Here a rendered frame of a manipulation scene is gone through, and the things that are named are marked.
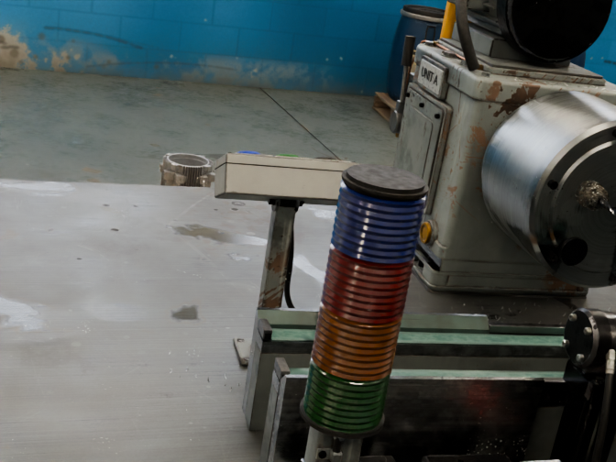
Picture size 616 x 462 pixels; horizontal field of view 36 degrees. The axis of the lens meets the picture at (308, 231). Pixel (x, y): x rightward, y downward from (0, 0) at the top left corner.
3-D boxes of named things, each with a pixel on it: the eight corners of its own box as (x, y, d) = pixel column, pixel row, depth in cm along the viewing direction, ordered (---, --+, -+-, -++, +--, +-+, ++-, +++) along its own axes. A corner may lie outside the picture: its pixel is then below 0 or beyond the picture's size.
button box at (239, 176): (341, 206, 125) (342, 166, 125) (358, 202, 118) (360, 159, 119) (213, 198, 120) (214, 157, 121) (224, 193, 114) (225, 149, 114)
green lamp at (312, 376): (368, 393, 74) (378, 343, 73) (391, 436, 69) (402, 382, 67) (293, 393, 73) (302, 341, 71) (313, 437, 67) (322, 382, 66)
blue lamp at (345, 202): (399, 234, 70) (410, 176, 68) (427, 267, 64) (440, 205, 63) (321, 230, 68) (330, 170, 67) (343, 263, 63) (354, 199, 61)
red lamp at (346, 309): (388, 290, 71) (399, 234, 70) (414, 326, 66) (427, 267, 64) (311, 287, 70) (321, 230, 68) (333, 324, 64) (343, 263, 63)
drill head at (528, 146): (560, 214, 168) (596, 75, 160) (682, 304, 135) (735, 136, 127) (430, 205, 161) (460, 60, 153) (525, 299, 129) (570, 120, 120)
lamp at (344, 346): (378, 343, 73) (388, 290, 71) (402, 382, 67) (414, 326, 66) (302, 341, 71) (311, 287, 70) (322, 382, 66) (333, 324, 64)
